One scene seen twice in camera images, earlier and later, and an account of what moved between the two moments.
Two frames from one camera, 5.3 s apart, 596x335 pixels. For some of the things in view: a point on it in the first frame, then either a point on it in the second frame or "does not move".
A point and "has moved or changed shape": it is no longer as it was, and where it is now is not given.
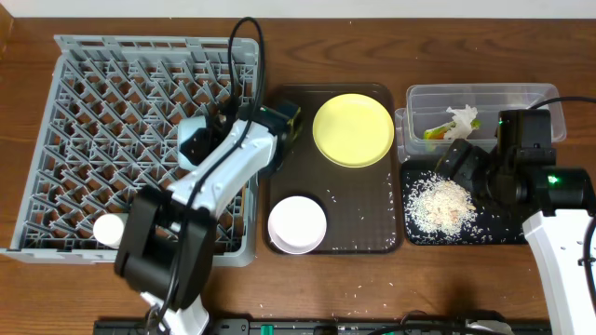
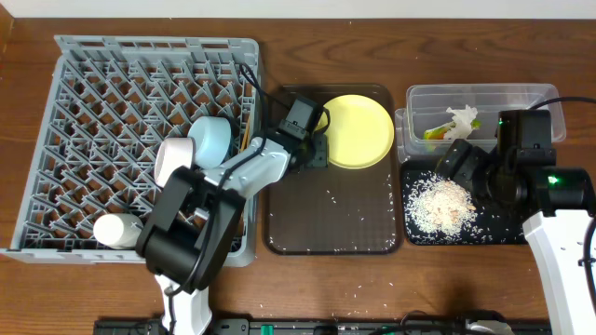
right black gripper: [466, 158] does not move
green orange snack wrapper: [440, 131] does not move
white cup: [108, 229] does not move
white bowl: [296, 224] to [172, 153]
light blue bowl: [186, 127] has moved or changed shape
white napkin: [463, 119] does not move
